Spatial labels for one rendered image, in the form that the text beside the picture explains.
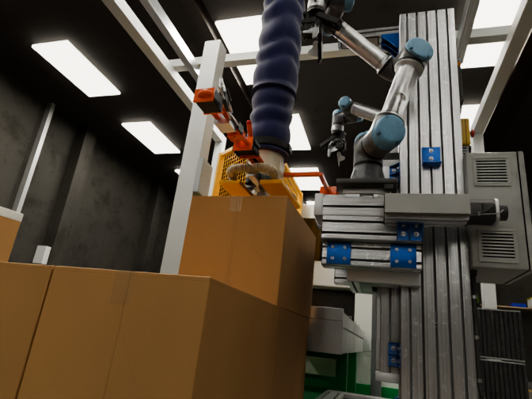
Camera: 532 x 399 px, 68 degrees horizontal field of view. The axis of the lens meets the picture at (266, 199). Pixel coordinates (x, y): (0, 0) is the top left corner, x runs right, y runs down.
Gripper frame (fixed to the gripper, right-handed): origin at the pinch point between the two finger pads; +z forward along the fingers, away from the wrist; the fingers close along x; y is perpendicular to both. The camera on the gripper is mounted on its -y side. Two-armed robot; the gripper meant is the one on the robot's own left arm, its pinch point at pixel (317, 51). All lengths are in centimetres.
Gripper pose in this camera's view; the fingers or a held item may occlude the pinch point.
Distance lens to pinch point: 167.5
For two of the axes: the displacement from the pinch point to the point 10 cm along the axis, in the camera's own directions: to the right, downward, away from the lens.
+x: -2.7, -3.4, -9.0
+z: -1.1, 9.4, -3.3
